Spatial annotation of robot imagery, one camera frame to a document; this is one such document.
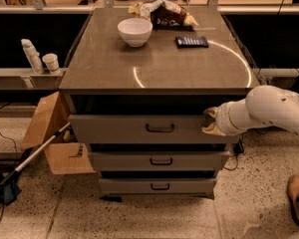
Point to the dark blue snack bar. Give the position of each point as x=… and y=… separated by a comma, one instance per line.
x=191, y=42

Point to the silver black pole tool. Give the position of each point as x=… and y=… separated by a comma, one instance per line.
x=9, y=174

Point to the grey top drawer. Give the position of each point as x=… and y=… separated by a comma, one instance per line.
x=143, y=129

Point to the grey middle drawer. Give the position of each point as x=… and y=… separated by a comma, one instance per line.
x=158, y=160

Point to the grey drawer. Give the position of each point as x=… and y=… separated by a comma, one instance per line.
x=197, y=186
x=158, y=160
x=143, y=129

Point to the white spray bottle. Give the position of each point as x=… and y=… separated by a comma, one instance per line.
x=32, y=56

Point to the grey side shelf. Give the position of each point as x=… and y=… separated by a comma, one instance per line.
x=26, y=79

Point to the grey drawer cabinet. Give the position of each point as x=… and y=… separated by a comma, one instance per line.
x=108, y=77

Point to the open cardboard box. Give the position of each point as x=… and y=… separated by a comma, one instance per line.
x=63, y=154

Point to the grey bottom drawer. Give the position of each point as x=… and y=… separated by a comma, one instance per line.
x=197, y=186

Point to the tan leather shoe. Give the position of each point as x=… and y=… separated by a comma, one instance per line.
x=293, y=194

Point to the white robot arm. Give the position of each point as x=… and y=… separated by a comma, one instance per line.
x=264, y=106

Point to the white ceramic bowl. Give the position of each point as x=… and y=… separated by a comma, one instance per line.
x=135, y=31

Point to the brown chip bag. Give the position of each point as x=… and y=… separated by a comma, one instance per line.
x=163, y=13

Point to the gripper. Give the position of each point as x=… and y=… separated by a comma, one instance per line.
x=223, y=119

